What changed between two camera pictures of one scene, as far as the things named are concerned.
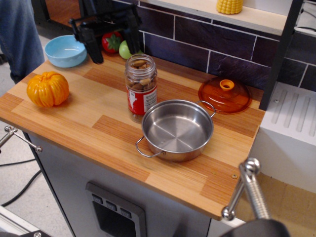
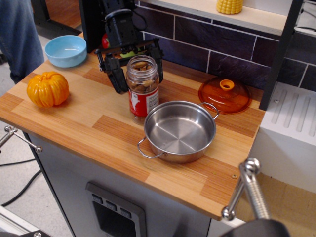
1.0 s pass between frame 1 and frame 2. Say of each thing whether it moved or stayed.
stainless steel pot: stayed
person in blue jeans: stayed
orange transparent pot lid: stayed
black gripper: moved
